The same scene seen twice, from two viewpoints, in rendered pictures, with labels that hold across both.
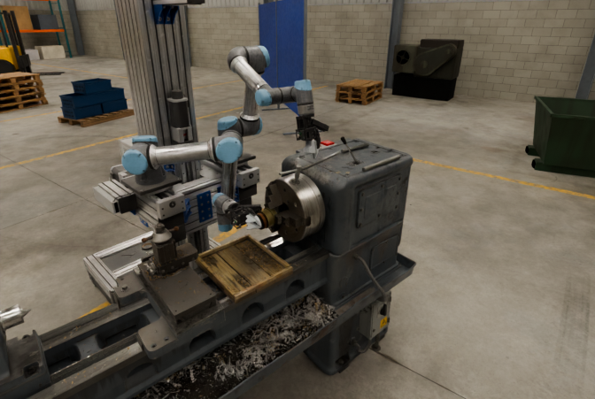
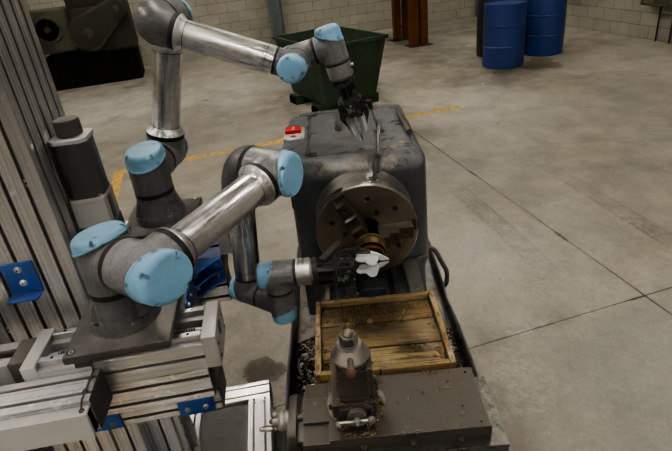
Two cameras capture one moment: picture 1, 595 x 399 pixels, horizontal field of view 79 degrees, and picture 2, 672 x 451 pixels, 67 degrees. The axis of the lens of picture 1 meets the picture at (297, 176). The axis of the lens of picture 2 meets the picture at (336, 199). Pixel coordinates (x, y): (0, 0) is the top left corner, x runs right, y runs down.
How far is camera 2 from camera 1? 1.33 m
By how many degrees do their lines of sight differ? 44
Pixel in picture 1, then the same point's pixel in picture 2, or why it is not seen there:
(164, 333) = not seen: outside the picture
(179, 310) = (483, 417)
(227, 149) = (293, 170)
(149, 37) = not seen: outside the picture
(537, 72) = (225, 16)
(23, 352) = not seen: outside the picture
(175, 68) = (34, 72)
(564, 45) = not seen: outside the picture
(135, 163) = (171, 276)
